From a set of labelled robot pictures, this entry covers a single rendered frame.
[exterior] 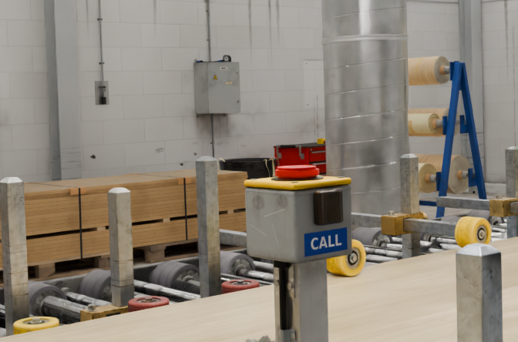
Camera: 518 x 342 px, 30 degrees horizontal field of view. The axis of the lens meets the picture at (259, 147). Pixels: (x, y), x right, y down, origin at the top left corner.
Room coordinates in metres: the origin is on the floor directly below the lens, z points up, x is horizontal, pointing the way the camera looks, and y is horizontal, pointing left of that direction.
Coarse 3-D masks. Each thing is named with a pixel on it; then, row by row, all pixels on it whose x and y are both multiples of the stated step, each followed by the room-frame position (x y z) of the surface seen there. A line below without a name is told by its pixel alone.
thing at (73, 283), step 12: (372, 228) 3.26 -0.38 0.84; (240, 252) 2.87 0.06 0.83; (156, 264) 2.68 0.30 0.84; (192, 264) 2.75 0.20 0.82; (84, 276) 2.53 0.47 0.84; (144, 276) 2.65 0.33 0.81; (0, 288) 2.39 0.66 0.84; (72, 288) 2.51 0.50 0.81; (0, 300) 2.38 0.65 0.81; (0, 324) 2.37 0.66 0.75
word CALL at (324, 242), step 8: (320, 232) 0.84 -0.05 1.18; (328, 232) 0.85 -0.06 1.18; (336, 232) 0.85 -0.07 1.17; (344, 232) 0.86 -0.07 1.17; (304, 240) 0.83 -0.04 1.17; (312, 240) 0.83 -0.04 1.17; (320, 240) 0.84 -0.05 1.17; (328, 240) 0.85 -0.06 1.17; (336, 240) 0.85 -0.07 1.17; (344, 240) 0.86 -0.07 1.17; (304, 248) 0.83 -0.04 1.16; (312, 248) 0.83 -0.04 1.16; (320, 248) 0.84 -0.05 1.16; (328, 248) 0.85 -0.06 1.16; (336, 248) 0.85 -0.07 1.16; (344, 248) 0.86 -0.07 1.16; (304, 256) 0.83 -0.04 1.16
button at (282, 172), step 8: (280, 168) 0.86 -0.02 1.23; (288, 168) 0.85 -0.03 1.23; (296, 168) 0.85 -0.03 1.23; (304, 168) 0.85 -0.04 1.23; (312, 168) 0.86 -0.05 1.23; (280, 176) 0.86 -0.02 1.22; (288, 176) 0.85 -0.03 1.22; (296, 176) 0.85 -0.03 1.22; (304, 176) 0.85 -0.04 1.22; (312, 176) 0.86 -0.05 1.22
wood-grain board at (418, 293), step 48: (336, 288) 1.95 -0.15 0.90; (384, 288) 1.94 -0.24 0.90; (432, 288) 1.92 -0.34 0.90; (48, 336) 1.63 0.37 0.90; (96, 336) 1.61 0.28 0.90; (144, 336) 1.60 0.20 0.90; (192, 336) 1.59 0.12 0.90; (240, 336) 1.58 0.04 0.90; (336, 336) 1.56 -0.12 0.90; (384, 336) 1.55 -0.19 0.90; (432, 336) 1.54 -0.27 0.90
